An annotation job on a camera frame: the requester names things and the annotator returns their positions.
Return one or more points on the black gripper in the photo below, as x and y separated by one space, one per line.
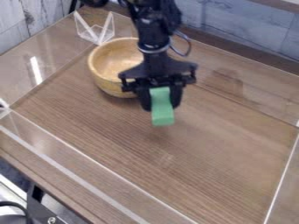
158 71

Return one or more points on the green rectangular stick block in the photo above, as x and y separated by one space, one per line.
162 108

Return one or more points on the round wooden bowl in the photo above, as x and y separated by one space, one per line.
108 60

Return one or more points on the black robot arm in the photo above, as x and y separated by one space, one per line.
157 19

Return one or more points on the clear acrylic corner bracket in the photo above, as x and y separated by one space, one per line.
96 34

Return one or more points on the clear acrylic tray wall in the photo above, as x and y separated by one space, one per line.
222 167

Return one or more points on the black table leg bracket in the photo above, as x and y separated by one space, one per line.
47 210

